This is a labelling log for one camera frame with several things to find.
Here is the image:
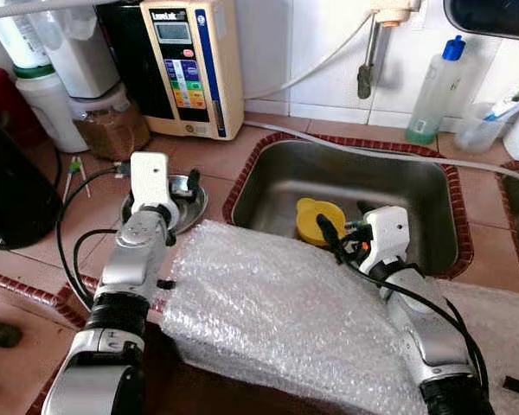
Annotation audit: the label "dark stubby handle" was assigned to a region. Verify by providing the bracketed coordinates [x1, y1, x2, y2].
[0, 320, 22, 348]

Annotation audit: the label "dark red container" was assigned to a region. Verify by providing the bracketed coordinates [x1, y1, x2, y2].
[0, 69, 44, 148]

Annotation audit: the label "short black arm cable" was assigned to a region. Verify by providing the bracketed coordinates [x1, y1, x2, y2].
[72, 229, 122, 303]

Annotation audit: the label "white and green tongs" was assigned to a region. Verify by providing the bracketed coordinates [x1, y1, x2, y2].
[62, 156, 92, 204]

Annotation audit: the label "thin white faucet hose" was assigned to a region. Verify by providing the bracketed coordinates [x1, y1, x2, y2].
[242, 13, 377, 100]

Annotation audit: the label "blue and white toothbrush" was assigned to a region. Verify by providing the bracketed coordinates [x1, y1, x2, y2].
[484, 86, 519, 122]

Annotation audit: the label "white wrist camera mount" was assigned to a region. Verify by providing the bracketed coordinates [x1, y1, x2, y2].
[361, 206, 410, 276]
[130, 152, 181, 226]

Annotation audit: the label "clear bubble wrap sheet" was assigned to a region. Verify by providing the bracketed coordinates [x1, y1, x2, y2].
[160, 220, 519, 415]

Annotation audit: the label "white plastic filter housing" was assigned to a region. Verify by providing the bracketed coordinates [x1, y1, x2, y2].
[30, 9, 120, 99]

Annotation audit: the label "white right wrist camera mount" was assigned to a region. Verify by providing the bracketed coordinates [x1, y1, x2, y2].
[361, 206, 410, 276]

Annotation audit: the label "cream water ionizer machine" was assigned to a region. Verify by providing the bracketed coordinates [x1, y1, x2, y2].
[95, 0, 245, 141]

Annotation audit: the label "long black arm cable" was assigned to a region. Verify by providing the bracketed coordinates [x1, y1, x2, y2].
[56, 164, 135, 312]

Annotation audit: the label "long grey hose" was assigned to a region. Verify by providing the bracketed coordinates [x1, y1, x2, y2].
[242, 119, 519, 187]

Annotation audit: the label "clear bottle with blue cap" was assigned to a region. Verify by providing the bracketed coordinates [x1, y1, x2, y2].
[405, 35, 466, 145]

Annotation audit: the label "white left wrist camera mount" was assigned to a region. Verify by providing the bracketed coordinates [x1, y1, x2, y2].
[130, 152, 181, 226]

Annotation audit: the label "yellow plastic cup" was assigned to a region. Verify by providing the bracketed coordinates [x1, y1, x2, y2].
[296, 197, 347, 247]

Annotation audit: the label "black kettle jug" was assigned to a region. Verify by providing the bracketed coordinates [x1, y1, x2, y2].
[0, 108, 63, 252]

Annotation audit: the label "jar of brown granules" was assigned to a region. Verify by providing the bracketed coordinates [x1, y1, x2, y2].
[69, 82, 151, 161]

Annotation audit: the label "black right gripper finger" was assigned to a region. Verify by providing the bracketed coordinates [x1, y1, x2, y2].
[316, 213, 345, 262]

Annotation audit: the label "black pan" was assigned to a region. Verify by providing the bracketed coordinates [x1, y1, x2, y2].
[444, 0, 519, 42]

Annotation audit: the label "white canister with green ring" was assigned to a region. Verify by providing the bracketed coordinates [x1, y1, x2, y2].
[0, 9, 89, 154]

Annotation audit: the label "clear plastic cup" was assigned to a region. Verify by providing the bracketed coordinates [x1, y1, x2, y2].
[454, 102, 507, 155]

